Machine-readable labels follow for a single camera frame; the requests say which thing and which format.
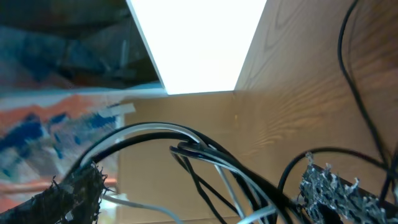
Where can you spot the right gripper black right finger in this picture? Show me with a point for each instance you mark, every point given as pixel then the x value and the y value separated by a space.
pixel 325 193

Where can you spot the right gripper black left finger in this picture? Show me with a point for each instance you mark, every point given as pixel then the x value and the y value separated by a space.
pixel 76 199

